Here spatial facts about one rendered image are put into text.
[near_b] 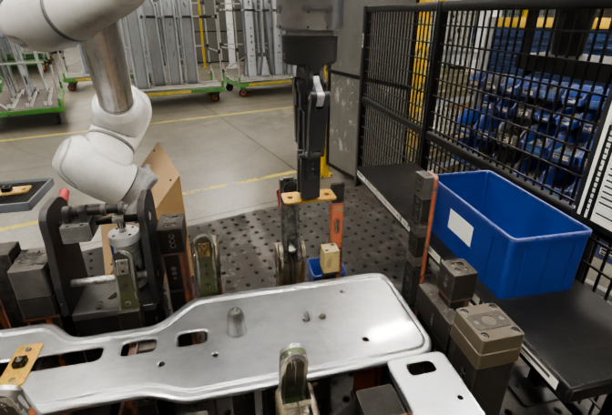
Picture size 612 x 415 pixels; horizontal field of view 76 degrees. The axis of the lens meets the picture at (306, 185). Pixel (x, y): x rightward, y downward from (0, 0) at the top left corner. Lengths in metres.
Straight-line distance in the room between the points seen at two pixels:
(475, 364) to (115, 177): 1.10
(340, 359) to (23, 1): 0.80
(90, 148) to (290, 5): 0.96
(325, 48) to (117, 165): 0.97
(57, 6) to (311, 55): 0.45
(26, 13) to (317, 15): 0.53
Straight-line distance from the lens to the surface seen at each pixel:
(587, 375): 0.75
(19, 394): 0.64
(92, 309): 0.93
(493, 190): 1.05
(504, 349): 0.73
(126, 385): 0.71
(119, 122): 1.37
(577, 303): 0.89
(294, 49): 0.53
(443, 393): 0.68
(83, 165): 1.35
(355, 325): 0.75
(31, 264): 0.92
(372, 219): 1.71
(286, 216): 0.79
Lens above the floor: 1.51
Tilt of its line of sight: 24 degrees down
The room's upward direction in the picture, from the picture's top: straight up
